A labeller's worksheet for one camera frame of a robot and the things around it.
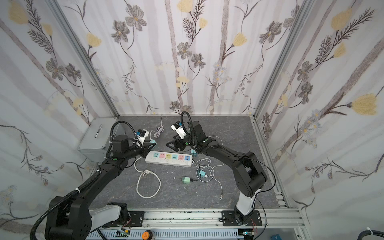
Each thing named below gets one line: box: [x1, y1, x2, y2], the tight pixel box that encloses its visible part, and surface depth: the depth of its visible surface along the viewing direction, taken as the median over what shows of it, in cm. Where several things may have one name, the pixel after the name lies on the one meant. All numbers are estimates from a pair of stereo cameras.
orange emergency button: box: [141, 230, 153, 240], surface depth 64 cm
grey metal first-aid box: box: [77, 117, 126, 162], surface depth 90 cm
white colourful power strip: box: [145, 150, 193, 167], surface depth 95 cm
